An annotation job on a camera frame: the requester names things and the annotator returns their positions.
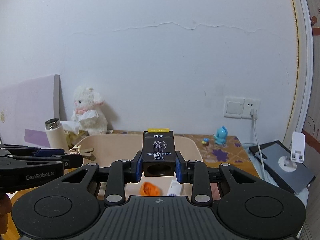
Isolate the black box yellow top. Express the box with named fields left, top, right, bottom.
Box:
left=142, top=129, right=176, bottom=177

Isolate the pink hot water bag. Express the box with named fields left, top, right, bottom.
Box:
left=210, top=183, right=221, bottom=200

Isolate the light blue cloth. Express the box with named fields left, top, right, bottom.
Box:
left=242, top=141, right=314, bottom=206

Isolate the white thermos bottle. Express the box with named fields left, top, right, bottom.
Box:
left=45, top=118, right=69, bottom=152

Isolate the white phone stand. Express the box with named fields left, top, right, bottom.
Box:
left=278, top=132, right=305, bottom=173

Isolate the white plush lamb toy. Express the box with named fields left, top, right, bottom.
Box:
left=72, top=86, right=108, bottom=135

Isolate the lilac headboard panel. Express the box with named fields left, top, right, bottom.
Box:
left=1, top=74, right=60, bottom=148

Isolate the orange bag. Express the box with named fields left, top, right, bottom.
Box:
left=139, top=181, right=161, bottom=197

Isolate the white wall switch socket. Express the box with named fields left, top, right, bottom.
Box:
left=223, top=96, right=260, bottom=119

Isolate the blue cartoon figurine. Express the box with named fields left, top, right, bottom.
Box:
left=214, top=126, right=228, bottom=145

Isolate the dark grey tablet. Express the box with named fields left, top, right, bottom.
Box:
left=249, top=140, right=316, bottom=194

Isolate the beige plastic storage basket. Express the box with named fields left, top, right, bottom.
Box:
left=71, top=133, right=203, bottom=202

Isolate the beige hair claw clip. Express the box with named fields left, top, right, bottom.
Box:
left=68, top=145, right=95, bottom=161

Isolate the small blue yellow toy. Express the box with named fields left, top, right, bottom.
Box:
left=201, top=138, right=209, bottom=146

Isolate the white blue soap box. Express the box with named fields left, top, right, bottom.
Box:
left=167, top=179, right=183, bottom=196

